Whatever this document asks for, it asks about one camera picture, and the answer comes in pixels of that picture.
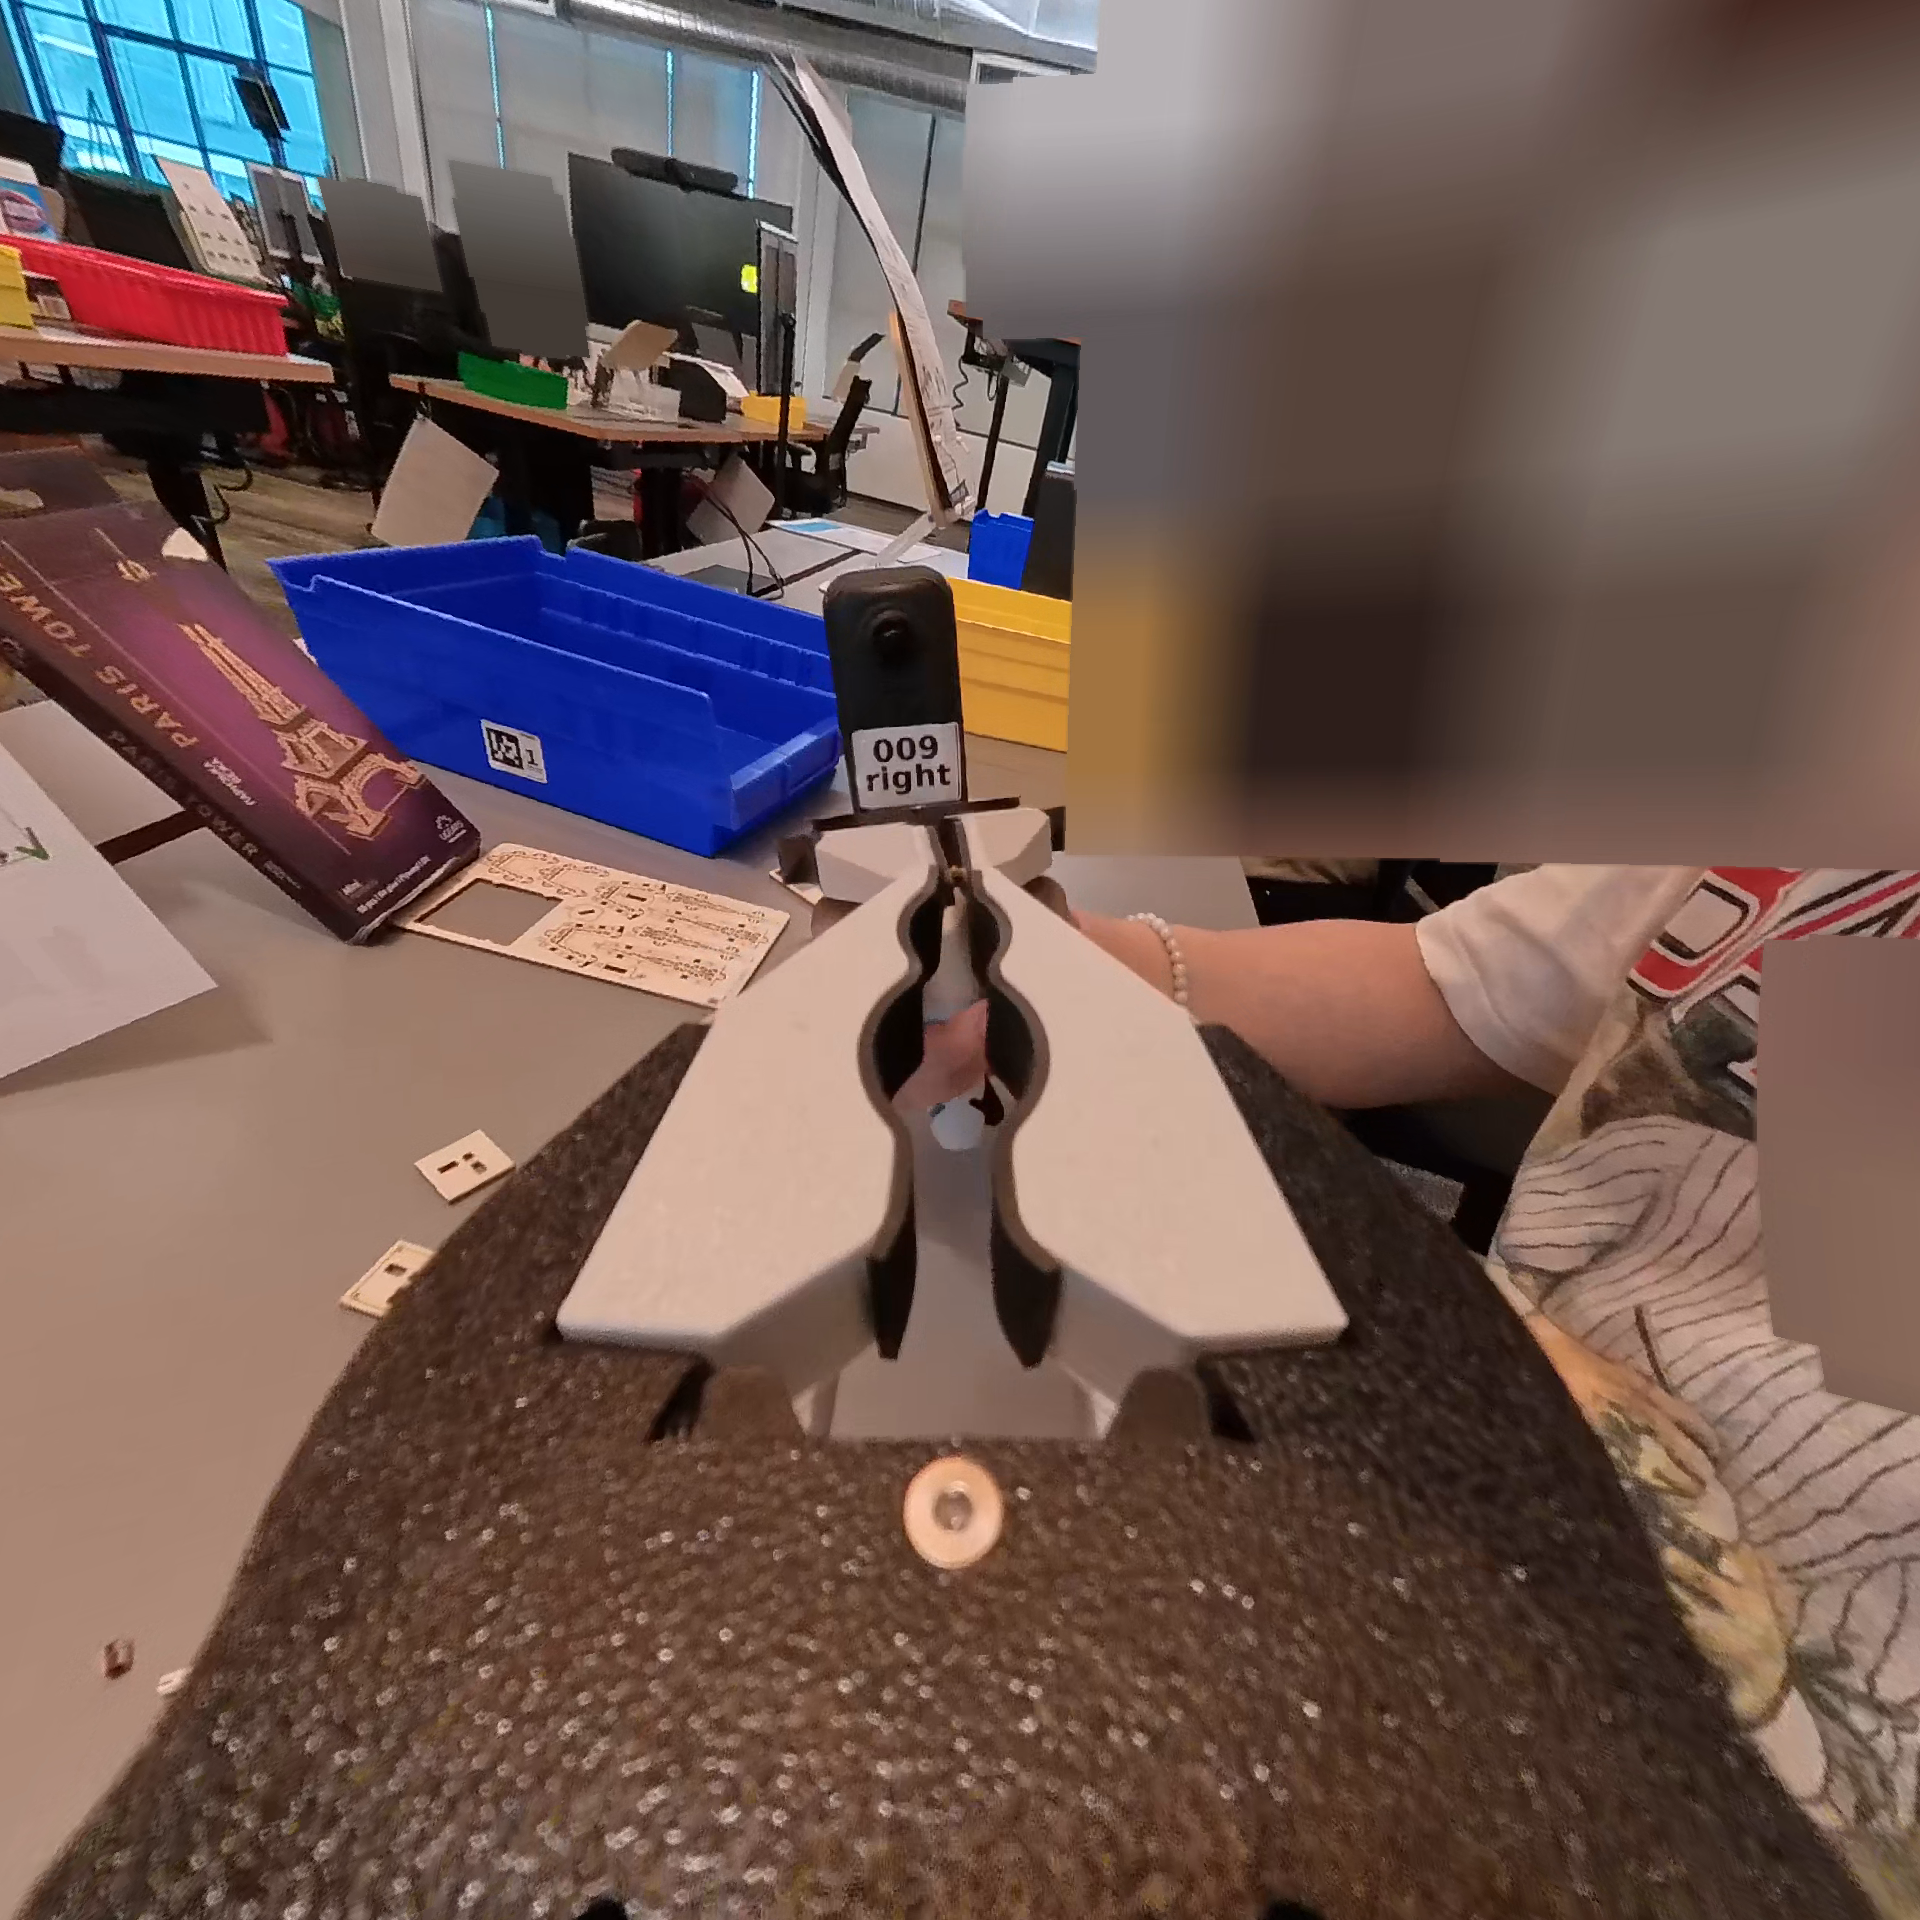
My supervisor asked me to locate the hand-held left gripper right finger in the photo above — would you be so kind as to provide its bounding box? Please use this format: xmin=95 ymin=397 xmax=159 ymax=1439
xmin=964 ymin=870 xmax=1353 ymax=1437

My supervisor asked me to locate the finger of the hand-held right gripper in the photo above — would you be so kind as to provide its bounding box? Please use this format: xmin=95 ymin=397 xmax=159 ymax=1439
xmin=783 ymin=824 xmax=946 ymax=911
xmin=959 ymin=808 xmax=1059 ymax=888

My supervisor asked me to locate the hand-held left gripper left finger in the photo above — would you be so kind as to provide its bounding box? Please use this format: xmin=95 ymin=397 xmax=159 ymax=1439
xmin=557 ymin=870 xmax=946 ymax=1437

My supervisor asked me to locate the wooden tower parts sheet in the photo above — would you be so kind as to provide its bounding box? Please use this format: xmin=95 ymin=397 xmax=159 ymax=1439
xmin=393 ymin=842 xmax=794 ymax=1008

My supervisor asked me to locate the slotted wooden square piece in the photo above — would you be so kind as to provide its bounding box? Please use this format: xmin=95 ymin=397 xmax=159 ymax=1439
xmin=415 ymin=1128 xmax=514 ymax=1207

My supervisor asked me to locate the person's right forearm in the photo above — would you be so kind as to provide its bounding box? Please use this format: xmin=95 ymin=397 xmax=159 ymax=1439
xmin=1068 ymin=861 xmax=1705 ymax=1114

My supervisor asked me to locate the person's right hand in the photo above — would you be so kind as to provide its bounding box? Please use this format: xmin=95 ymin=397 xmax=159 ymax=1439
xmin=897 ymin=997 xmax=994 ymax=1124

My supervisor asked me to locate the yellow plastic bin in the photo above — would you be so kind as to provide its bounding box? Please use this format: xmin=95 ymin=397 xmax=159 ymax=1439
xmin=945 ymin=575 xmax=1077 ymax=746

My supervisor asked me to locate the black office chair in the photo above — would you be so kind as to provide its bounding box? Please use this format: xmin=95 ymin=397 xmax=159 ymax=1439
xmin=779 ymin=375 xmax=881 ymax=519

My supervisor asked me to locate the wooden background table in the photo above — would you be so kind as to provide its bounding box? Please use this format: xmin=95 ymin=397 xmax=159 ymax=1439
xmin=390 ymin=372 xmax=885 ymax=565
xmin=0 ymin=322 xmax=337 ymax=519

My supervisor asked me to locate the bordered wooden square tile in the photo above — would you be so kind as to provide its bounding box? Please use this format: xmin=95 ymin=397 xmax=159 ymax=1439
xmin=342 ymin=1239 xmax=439 ymax=1320

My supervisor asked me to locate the blue bin with white tag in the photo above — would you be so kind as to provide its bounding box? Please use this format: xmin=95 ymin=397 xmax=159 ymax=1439
xmin=268 ymin=537 xmax=845 ymax=858

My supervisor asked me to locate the black computer monitor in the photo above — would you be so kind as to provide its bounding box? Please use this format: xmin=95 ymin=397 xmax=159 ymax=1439
xmin=567 ymin=151 xmax=797 ymax=353

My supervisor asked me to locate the person's printed shirt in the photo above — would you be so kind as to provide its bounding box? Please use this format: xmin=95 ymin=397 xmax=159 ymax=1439
xmin=1485 ymin=861 xmax=1920 ymax=1847

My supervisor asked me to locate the paper instruction sheet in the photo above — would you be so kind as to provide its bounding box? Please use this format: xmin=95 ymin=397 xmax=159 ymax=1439
xmin=0 ymin=696 xmax=220 ymax=1081

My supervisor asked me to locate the dark puzzle box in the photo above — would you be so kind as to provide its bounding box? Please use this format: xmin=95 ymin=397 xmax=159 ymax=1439
xmin=0 ymin=449 xmax=482 ymax=946

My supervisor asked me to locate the red plastic bin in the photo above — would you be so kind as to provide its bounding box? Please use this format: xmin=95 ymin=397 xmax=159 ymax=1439
xmin=0 ymin=230 xmax=290 ymax=356

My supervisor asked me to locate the large paned window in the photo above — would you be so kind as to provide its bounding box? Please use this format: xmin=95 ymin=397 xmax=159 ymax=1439
xmin=0 ymin=0 xmax=325 ymax=190

